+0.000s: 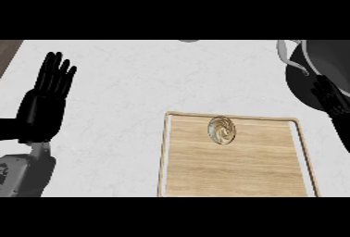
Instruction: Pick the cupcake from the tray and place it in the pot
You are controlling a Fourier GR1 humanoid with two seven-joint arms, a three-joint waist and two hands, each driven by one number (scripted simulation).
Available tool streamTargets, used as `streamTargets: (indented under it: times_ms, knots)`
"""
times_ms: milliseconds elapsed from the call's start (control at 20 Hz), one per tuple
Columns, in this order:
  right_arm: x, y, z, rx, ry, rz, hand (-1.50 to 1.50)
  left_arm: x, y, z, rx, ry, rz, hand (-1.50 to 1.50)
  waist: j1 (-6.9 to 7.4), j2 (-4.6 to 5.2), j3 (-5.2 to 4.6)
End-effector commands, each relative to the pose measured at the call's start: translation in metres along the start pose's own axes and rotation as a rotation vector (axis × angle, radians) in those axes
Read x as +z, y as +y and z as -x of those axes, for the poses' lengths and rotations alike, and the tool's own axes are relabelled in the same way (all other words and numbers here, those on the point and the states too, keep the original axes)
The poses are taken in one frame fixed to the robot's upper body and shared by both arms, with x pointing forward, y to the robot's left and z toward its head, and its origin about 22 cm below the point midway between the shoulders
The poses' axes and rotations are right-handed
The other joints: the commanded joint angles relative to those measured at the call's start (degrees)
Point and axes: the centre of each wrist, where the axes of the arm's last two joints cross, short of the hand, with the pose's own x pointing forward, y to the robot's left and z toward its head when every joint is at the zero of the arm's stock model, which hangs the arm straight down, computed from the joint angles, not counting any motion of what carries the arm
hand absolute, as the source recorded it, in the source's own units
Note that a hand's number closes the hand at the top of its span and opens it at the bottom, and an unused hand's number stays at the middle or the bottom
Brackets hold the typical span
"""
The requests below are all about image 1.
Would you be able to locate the dark grey pot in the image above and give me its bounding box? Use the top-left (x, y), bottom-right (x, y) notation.
top-left (277, 40), bottom-right (350, 113)

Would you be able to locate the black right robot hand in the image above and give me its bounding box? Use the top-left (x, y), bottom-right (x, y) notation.
top-left (311, 74), bottom-right (350, 154)

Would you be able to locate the wooden tray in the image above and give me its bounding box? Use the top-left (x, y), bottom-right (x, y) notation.
top-left (157, 111), bottom-right (323, 198)

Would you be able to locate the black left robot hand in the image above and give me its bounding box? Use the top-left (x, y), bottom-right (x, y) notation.
top-left (0, 51), bottom-right (79, 144)

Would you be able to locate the cream swirl cupcake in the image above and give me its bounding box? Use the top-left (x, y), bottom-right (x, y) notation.
top-left (207, 116), bottom-right (238, 145)

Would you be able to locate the brown wooden surface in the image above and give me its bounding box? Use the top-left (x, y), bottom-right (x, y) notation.
top-left (0, 40), bottom-right (26, 79)

